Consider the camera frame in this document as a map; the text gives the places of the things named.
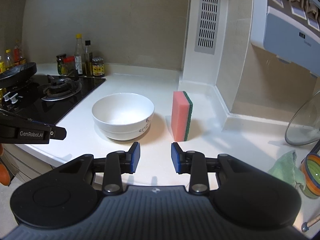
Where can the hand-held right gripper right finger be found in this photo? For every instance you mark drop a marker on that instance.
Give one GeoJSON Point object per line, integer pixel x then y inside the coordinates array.
{"type": "Point", "coordinates": [175, 158]}

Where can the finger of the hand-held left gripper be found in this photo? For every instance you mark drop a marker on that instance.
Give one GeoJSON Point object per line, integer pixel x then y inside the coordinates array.
{"type": "Point", "coordinates": [22, 119]}
{"type": "Point", "coordinates": [58, 133]}

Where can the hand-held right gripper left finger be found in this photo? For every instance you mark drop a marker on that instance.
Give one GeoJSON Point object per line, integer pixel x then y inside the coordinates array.
{"type": "Point", "coordinates": [135, 158]}

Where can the pink and green sponge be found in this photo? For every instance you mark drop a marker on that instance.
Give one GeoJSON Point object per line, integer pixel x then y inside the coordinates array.
{"type": "Point", "coordinates": [179, 116]}

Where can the white ceramic bowl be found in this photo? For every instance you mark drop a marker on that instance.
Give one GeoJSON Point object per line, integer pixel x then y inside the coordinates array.
{"type": "Point", "coordinates": [122, 115]}

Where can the striped orange green bowl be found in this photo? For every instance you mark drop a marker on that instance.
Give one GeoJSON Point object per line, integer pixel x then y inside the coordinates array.
{"type": "Point", "coordinates": [312, 177]}

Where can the person's left hand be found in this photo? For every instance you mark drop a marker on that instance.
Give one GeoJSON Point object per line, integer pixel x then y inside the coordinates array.
{"type": "Point", "coordinates": [4, 176]}

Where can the silver stove knob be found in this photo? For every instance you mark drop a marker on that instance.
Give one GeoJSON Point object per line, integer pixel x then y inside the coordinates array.
{"type": "Point", "coordinates": [7, 97]}
{"type": "Point", "coordinates": [14, 98]}

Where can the grey cabinet front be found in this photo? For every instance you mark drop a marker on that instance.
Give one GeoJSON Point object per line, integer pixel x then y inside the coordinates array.
{"type": "Point", "coordinates": [25, 160]}

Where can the black stove burner grate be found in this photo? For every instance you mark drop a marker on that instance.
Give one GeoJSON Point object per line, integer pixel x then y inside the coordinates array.
{"type": "Point", "coordinates": [60, 88]}

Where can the black frying pan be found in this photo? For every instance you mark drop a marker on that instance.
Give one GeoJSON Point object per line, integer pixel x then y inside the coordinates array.
{"type": "Point", "coordinates": [17, 73]}

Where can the yellow label bottle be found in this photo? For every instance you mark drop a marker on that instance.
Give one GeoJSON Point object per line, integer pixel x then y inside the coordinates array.
{"type": "Point", "coordinates": [2, 66]}

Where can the small bottle yellow cap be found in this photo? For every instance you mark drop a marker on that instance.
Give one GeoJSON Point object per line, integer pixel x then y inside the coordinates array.
{"type": "Point", "coordinates": [9, 60]}

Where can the red label sauce bottle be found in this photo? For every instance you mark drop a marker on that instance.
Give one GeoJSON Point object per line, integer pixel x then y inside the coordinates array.
{"type": "Point", "coordinates": [19, 55]}

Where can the dark jar green label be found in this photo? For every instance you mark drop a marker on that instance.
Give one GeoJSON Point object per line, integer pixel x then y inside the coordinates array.
{"type": "Point", "coordinates": [60, 63]}

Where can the red lid jar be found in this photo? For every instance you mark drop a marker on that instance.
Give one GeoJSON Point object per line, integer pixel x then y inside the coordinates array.
{"type": "Point", "coordinates": [68, 66]}

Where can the black lid jar yellow label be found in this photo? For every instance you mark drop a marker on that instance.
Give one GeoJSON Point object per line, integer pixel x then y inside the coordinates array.
{"type": "Point", "coordinates": [98, 68]}

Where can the clear bottle yellow cap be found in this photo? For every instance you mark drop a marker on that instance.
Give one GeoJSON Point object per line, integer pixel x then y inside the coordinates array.
{"type": "Point", "coordinates": [78, 57]}

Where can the dark oil bottle black cap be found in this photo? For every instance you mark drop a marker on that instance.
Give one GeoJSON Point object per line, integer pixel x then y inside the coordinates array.
{"type": "Point", "coordinates": [88, 60]}

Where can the green cloth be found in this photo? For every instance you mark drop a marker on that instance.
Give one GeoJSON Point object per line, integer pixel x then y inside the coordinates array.
{"type": "Point", "coordinates": [285, 170]}

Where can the grey slotted vent grille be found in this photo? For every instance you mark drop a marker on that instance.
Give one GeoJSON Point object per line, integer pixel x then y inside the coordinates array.
{"type": "Point", "coordinates": [207, 17]}

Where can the wall-mounted water purifier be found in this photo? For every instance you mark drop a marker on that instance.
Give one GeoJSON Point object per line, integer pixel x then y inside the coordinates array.
{"type": "Point", "coordinates": [285, 37]}

